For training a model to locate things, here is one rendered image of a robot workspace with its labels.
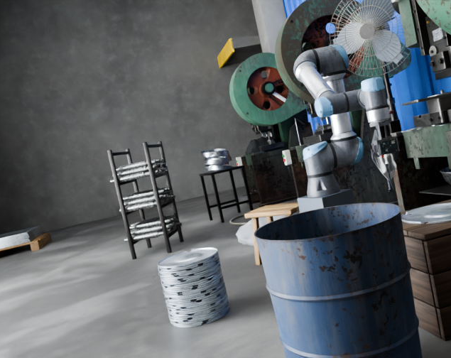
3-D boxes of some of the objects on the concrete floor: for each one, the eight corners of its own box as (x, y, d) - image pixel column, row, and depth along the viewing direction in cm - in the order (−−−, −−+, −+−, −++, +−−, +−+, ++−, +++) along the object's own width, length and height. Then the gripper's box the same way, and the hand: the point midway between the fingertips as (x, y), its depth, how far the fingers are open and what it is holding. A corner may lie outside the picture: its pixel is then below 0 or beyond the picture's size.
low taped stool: (254, 266, 283) (243, 214, 281) (275, 253, 301) (264, 204, 299) (302, 266, 261) (290, 209, 259) (321, 253, 279) (310, 199, 277)
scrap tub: (317, 441, 110) (277, 250, 107) (270, 366, 151) (240, 227, 148) (468, 390, 117) (434, 209, 114) (383, 332, 158) (356, 198, 155)
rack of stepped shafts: (175, 251, 378) (150, 140, 372) (125, 261, 386) (100, 152, 381) (188, 240, 420) (165, 140, 415) (142, 248, 429) (120, 150, 423)
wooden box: (444, 342, 143) (424, 234, 141) (381, 305, 180) (364, 221, 178) (550, 307, 150) (532, 205, 148) (468, 280, 187) (453, 198, 185)
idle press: (258, 211, 508) (225, 57, 497) (236, 205, 604) (208, 76, 593) (378, 181, 541) (349, 36, 531) (339, 180, 637) (314, 57, 627)
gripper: (370, 123, 156) (381, 183, 157) (396, 118, 155) (408, 178, 156) (364, 124, 165) (376, 181, 166) (389, 119, 164) (400, 176, 165)
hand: (388, 175), depth 164 cm, fingers closed
